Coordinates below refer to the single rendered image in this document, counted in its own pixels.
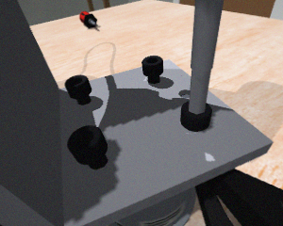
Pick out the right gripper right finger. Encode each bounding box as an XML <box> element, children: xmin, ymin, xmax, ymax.
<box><xmin>195</xmin><ymin>169</ymin><xmax>283</xmax><ymax>226</ymax></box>

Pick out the dark blue electric screwdriver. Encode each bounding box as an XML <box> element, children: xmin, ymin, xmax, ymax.
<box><xmin>189</xmin><ymin>0</ymin><xmax>224</xmax><ymax>115</ymax></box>

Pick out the dark grey cylinder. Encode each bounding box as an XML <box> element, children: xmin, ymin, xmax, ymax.
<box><xmin>108</xmin><ymin>187</ymin><xmax>196</xmax><ymax>226</ymax></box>

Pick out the grey metal bracket plate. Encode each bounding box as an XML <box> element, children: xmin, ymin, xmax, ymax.
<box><xmin>0</xmin><ymin>0</ymin><xmax>274</xmax><ymax>226</ymax></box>

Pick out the black socket-head screw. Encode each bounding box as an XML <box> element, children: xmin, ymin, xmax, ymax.
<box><xmin>65</xmin><ymin>74</ymin><xmax>92</xmax><ymax>105</ymax></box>
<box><xmin>180</xmin><ymin>101</ymin><xmax>212</xmax><ymax>132</ymax></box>
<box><xmin>141</xmin><ymin>56</ymin><xmax>163</xmax><ymax>84</ymax></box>
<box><xmin>67</xmin><ymin>125</ymin><xmax>108</xmax><ymax>170</ymax></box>

